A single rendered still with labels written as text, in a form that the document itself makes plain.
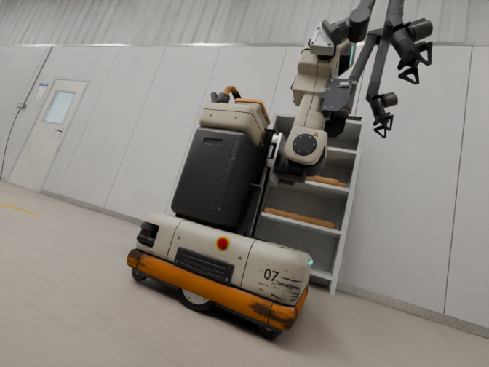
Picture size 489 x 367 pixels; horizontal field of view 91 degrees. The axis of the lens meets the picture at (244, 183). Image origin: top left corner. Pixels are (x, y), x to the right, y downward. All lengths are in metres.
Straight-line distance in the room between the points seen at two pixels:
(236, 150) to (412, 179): 2.22
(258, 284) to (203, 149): 0.57
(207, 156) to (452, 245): 2.42
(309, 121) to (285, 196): 1.68
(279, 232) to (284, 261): 1.89
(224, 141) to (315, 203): 1.84
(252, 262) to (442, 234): 2.29
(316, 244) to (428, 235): 1.00
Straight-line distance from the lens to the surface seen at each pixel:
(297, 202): 2.71
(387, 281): 2.74
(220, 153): 0.99
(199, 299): 0.92
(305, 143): 1.09
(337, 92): 1.18
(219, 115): 1.08
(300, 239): 2.66
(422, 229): 2.83
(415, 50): 1.11
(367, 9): 1.27
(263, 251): 0.82
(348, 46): 1.41
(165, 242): 0.97
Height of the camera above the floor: 0.30
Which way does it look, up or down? 11 degrees up
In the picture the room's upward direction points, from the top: 16 degrees clockwise
